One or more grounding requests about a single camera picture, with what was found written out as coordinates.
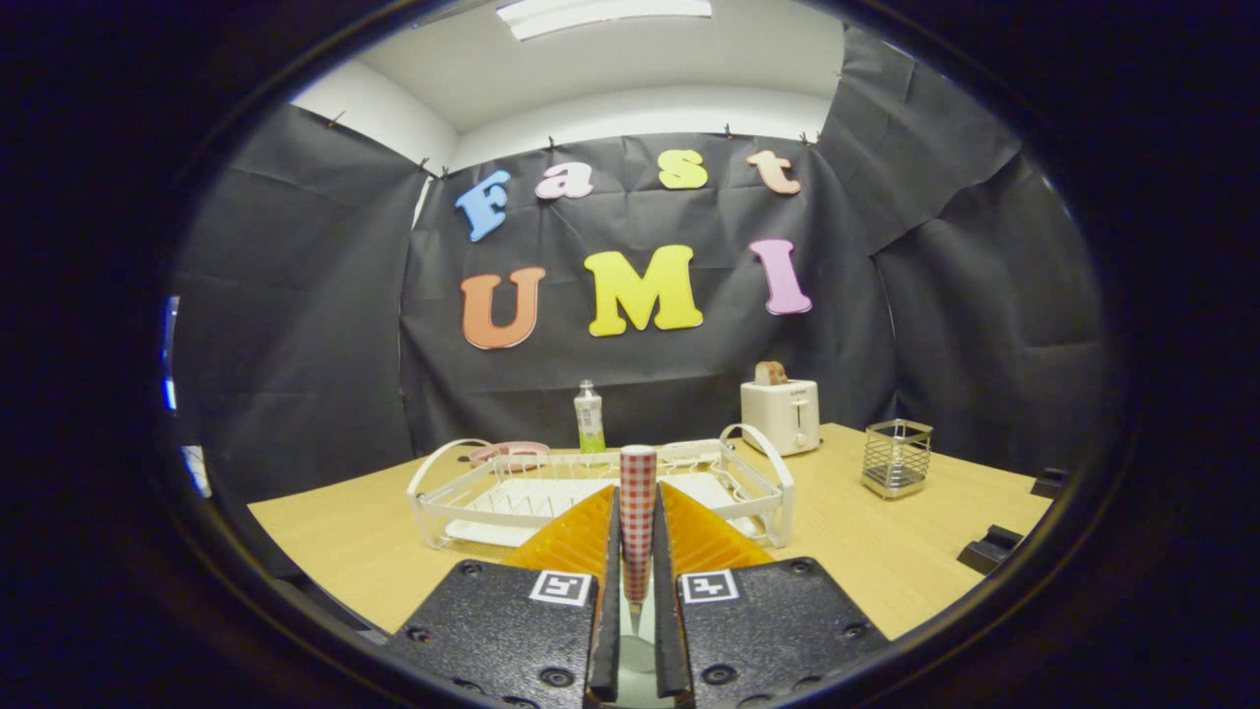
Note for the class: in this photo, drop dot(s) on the brown bread slice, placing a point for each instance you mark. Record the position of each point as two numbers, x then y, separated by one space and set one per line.
771 374

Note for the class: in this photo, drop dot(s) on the pink dish with food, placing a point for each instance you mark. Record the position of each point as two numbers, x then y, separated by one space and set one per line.
512 448

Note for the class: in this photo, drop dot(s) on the clear bottle with green liquid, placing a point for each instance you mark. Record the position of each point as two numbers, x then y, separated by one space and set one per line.
589 418

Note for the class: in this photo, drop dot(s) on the black backdrop cloth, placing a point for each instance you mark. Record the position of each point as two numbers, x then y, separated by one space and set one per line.
984 325

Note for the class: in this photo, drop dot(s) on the ceiling light panel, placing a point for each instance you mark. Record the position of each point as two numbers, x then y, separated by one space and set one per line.
600 15

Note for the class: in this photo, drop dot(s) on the cream white toaster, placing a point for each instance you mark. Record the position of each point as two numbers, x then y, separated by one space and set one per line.
778 418

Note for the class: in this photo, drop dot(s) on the white printed object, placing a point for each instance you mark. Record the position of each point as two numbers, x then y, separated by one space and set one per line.
197 471

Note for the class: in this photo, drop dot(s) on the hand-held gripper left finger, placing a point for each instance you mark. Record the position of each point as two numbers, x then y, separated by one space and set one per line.
607 630

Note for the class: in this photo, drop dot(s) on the small divided condiment dish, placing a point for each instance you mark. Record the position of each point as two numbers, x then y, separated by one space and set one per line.
689 451

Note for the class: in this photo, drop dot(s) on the black table clamp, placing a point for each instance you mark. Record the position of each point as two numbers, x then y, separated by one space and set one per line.
989 549
1049 483

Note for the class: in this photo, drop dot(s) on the metal mesh basket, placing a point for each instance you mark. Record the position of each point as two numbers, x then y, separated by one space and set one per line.
896 487

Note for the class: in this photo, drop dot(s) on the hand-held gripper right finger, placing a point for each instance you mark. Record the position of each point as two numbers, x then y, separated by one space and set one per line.
667 630

